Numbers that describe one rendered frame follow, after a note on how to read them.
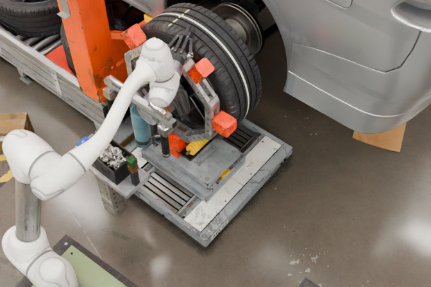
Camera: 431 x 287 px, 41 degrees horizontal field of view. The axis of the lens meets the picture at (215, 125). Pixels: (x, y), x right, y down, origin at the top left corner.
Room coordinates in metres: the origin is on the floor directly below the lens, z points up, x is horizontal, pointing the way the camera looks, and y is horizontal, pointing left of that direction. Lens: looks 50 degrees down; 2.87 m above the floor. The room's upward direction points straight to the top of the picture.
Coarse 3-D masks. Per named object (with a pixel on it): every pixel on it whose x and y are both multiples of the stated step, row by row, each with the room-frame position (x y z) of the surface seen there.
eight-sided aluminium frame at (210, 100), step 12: (132, 60) 2.00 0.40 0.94; (192, 60) 1.82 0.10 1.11; (192, 84) 1.75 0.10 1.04; (204, 84) 1.76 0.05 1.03; (204, 96) 1.71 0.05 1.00; (216, 96) 1.73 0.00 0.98; (216, 108) 1.71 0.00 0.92; (180, 132) 1.81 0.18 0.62; (192, 132) 1.81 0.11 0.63; (204, 132) 1.71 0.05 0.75; (216, 132) 1.70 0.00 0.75
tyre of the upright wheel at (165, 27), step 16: (160, 16) 2.11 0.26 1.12; (176, 16) 2.05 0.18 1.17; (192, 16) 2.04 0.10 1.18; (208, 16) 2.04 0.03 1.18; (144, 32) 2.04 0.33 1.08; (160, 32) 1.97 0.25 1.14; (176, 32) 1.93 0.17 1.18; (192, 32) 1.93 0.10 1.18; (224, 32) 1.97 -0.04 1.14; (192, 48) 1.85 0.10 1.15; (208, 48) 1.87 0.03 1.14; (240, 48) 1.92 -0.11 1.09; (224, 64) 1.82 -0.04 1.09; (240, 64) 1.86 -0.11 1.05; (256, 64) 1.90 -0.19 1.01; (224, 80) 1.76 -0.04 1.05; (240, 80) 1.81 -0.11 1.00; (256, 80) 1.86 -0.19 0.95; (224, 96) 1.73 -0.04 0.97; (240, 96) 1.77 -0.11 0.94; (256, 96) 1.85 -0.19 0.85; (240, 112) 1.75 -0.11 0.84; (192, 128) 1.86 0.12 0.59
